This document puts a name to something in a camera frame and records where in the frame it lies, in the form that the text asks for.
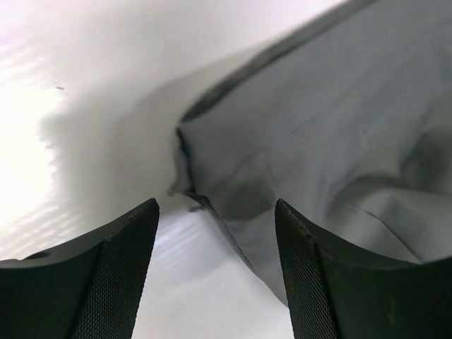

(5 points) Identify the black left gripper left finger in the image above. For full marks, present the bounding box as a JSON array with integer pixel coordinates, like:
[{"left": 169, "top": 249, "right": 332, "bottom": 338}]
[{"left": 1, "top": 198, "right": 160, "bottom": 338}]

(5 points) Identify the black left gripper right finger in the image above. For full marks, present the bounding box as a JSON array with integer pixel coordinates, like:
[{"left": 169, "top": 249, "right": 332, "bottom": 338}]
[{"left": 275, "top": 200, "right": 451, "bottom": 339}]

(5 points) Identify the grey pleated skirt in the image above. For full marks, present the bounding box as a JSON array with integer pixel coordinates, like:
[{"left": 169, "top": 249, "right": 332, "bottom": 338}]
[{"left": 172, "top": 0, "right": 451, "bottom": 301}]

